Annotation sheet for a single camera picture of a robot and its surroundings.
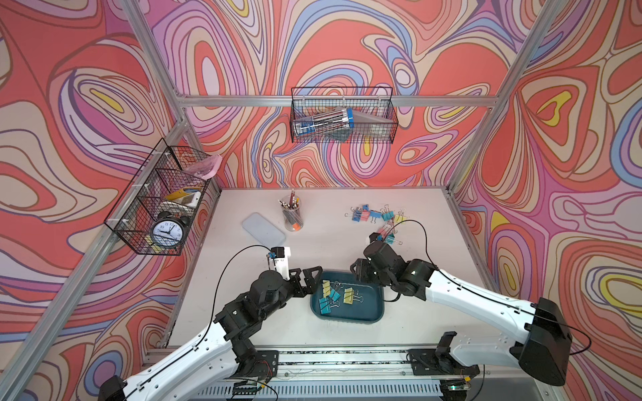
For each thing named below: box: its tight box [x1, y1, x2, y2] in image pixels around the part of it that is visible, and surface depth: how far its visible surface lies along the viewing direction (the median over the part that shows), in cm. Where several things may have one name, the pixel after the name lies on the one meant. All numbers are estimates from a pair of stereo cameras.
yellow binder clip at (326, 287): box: [321, 279, 332, 299], surface depth 86 cm
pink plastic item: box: [182, 153, 223, 181], surface depth 82 cm
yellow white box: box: [164, 187, 203, 209], surface depth 76 cm
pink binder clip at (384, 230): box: [377, 219, 395, 241], surface depth 103 cm
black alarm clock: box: [150, 211, 189, 250], surface depth 69 cm
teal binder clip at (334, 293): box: [329, 280, 344, 302], surface depth 88 cm
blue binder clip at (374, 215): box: [369, 209, 383, 223], surface depth 110 cm
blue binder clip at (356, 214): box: [350, 206, 362, 223], surface depth 110 cm
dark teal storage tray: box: [310, 270, 385, 325], surface depth 86 cm
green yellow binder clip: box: [342, 286, 365, 305], surface depth 87 cm
